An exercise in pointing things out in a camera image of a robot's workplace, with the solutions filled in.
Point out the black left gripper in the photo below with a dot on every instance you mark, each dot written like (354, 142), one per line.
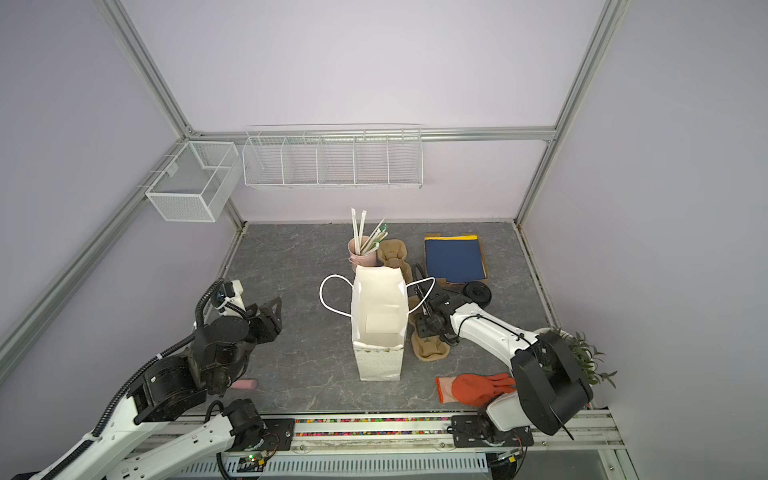
(269, 324)

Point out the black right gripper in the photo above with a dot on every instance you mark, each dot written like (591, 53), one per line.
(422, 328)

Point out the black paper coffee cup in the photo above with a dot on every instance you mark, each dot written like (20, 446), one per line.
(477, 294)

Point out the black coffee cup lid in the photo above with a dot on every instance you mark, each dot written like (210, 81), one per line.
(479, 292)

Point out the white cartoon gift bag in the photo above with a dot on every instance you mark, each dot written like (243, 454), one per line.
(378, 314)

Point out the single pulp cup carrier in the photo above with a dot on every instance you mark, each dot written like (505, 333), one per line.
(428, 349)

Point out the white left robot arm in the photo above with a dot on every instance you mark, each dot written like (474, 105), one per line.
(169, 413)

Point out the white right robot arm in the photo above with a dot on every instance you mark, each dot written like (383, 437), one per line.
(549, 381)

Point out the blue napkin stack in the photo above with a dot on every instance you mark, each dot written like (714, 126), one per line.
(454, 259)

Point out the purple pink spatula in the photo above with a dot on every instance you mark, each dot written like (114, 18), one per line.
(245, 385)

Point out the stacked pulp cup carriers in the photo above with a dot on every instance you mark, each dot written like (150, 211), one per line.
(393, 253)

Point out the pink metal straw bucket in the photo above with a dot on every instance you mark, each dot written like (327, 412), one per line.
(369, 259)

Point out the wrapped straws bundle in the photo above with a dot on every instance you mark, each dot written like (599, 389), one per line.
(368, 237)

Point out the red rubber glove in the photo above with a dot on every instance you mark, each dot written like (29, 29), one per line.
(474, 390)

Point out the potted green plant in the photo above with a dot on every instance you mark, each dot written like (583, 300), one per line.
(588, 357)

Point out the small white wire basket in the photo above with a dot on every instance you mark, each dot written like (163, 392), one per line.
(197, 182)

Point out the long white wire basket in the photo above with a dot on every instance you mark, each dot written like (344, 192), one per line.
(384, 155)

